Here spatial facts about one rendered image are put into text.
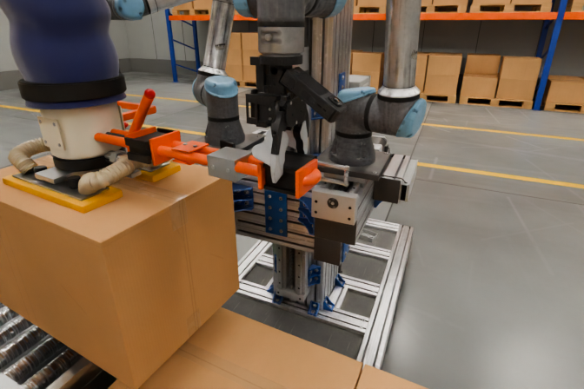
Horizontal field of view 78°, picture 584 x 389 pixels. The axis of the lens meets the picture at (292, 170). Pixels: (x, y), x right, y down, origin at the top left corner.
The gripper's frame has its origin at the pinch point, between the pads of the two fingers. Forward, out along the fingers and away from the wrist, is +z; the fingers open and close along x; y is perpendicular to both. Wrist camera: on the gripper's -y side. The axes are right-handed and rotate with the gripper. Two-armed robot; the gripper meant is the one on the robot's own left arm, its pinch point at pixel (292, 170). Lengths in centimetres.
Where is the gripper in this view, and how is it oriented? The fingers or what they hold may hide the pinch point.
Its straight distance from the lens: 66.4
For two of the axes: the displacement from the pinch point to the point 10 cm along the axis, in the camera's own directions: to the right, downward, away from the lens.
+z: 0.0, 9.3, 3.7
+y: -8.8, -1.8, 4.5
